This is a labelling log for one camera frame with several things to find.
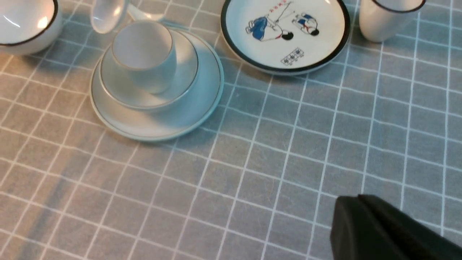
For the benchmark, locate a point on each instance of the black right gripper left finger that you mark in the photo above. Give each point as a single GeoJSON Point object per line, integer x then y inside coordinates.
{"type": "Point", "coordinates": [357, 235]}

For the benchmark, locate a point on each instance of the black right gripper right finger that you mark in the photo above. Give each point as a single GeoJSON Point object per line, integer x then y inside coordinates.
{"type": "Point", "coordinates": [414, 239]}

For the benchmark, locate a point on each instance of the pale white ceramic cup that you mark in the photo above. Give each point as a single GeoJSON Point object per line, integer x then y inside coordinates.
{"type": "Point", "coordinates": [145, 51]}

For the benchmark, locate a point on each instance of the pale grey-rimmed bowl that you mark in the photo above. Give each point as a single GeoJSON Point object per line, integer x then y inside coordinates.
{"type": "Point", "coordinates": [123, 91]}

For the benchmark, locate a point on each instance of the grey checked tablecloth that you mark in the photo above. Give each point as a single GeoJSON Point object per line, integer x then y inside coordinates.
{"type": "Point", "coordinates": [259, 179]}

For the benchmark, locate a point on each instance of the illustrated plate black rim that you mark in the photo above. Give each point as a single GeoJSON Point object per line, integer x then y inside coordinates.
{"type": "Point", "coordinates": [285, 37]}

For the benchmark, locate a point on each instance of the pale blue-rimmed large plate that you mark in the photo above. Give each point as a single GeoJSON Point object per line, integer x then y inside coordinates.
{"type": "Point", "coordinates": [180, 119]}

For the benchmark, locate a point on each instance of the white cup black rim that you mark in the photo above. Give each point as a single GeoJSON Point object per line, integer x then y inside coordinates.
{"type": "Point", "coordinates": [380, 20]}

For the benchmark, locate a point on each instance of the white bowl black rim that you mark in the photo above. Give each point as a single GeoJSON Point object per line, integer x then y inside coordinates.
{"type": "Point", "coordinates": [29, 26]}

